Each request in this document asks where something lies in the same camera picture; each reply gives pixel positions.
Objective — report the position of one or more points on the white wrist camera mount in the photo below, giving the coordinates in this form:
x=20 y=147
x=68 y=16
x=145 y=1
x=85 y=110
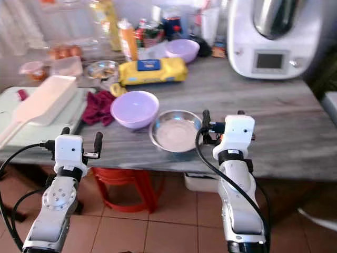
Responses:
x=68 y=150
x=237 y=132

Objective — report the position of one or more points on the small steel bowl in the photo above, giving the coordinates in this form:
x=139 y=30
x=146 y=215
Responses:
x=102 y=69

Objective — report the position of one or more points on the maroon cloth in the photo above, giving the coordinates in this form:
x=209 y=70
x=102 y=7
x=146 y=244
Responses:
x=98 y=108

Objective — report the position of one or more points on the orange sauce bottle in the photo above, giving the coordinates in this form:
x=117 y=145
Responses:
x=128 y=42

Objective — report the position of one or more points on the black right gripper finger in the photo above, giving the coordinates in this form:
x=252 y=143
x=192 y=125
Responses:
x=206 y=120
x=240 y=112

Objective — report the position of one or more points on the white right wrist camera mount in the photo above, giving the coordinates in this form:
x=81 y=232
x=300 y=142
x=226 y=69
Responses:
x=237 y=132

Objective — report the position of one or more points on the red green food packet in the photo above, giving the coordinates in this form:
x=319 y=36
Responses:
x=149 y=34

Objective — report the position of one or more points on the small pink lidded tub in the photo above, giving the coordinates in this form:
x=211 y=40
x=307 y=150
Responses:
x=33 y=71

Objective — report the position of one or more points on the white food processor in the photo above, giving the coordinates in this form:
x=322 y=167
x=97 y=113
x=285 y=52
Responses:
x=274 y=45

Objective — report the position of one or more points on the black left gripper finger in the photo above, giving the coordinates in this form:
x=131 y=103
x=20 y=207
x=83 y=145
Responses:
x=66 y=132
x=98 y=143

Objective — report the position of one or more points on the yellow food bag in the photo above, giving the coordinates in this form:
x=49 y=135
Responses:
x=109 y=23

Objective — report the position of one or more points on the brown egg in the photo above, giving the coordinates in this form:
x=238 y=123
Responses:
x=54 y=54
x=75 y=51
x=63 y=52

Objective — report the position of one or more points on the red plastic stool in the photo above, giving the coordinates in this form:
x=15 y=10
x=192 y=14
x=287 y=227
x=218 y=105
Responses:
x=126 y=179

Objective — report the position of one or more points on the pale green tray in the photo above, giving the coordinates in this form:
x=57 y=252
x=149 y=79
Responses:
x=52 y=134

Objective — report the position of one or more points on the small red item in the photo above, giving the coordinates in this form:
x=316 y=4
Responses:
x=22 y=95

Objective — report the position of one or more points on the white bottle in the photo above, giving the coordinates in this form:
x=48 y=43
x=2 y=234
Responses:
x=209 y=25

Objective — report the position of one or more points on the yellow kitchen wipes pack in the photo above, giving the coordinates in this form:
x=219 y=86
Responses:
x=152 y=72

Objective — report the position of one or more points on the small purple plastic bowl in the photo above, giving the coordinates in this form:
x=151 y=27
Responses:
x=182 y=49

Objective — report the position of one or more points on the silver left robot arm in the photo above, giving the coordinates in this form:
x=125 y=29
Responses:
x=55 y=211

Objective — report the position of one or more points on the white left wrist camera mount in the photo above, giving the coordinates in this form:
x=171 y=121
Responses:
x=68 y=150

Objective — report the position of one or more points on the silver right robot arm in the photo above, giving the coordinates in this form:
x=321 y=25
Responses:
x=239 y=205

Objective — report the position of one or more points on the large purple plastic bowl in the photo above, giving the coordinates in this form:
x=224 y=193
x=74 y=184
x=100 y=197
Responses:
x=135 y=108

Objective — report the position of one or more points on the clear plastic container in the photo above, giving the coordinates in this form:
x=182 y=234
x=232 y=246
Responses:
x=67 y=67

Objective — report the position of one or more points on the white storage box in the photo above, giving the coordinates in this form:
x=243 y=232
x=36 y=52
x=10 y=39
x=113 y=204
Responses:
x=200 y=183

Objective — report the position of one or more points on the large steel bowl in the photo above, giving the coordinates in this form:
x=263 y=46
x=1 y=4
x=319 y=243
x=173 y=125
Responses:
x=175 y=134

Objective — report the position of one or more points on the black round object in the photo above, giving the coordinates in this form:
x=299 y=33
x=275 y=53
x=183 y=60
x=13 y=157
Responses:
x=201 y=46

